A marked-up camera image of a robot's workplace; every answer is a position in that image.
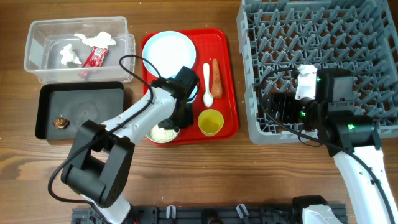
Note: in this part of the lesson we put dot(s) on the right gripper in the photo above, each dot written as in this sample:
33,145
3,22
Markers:
287,100

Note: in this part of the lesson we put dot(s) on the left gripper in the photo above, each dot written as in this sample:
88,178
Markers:
188,118

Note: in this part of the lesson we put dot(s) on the white rice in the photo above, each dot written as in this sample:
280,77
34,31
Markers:
164,134

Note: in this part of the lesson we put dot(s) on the green bowl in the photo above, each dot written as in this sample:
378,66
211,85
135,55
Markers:
161,137

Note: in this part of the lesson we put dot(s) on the yellow plastic cup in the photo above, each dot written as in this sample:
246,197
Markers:
210,122

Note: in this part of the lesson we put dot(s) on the red sauce packet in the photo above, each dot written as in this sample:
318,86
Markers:
96,57

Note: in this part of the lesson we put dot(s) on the brown food scrap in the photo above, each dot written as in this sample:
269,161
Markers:
61,123

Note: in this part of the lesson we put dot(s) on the light blue bowl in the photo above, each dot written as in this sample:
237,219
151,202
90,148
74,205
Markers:
194,95

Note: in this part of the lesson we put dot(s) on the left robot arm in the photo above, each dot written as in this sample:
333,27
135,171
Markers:
98,164

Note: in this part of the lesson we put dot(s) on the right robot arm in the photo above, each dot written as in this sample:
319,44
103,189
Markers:
322,110

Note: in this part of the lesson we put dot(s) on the grey dishwasher rack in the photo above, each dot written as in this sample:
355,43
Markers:
359,36

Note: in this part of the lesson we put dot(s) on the white plastic spoon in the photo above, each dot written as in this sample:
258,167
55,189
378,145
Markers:
207,96

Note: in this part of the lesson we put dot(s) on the red serving tray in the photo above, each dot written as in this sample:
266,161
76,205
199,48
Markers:
210,43

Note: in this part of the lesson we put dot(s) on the orange carrot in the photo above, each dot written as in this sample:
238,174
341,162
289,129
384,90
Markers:
216,88

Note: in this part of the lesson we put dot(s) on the large light blue plate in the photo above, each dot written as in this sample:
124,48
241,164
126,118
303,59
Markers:
169,51

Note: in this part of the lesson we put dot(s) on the black plastic tray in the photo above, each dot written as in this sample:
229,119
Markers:
77,102

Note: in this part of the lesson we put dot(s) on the clear plastic bin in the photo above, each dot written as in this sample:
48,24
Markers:
46,38

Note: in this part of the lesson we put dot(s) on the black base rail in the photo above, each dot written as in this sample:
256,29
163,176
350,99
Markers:
201,215

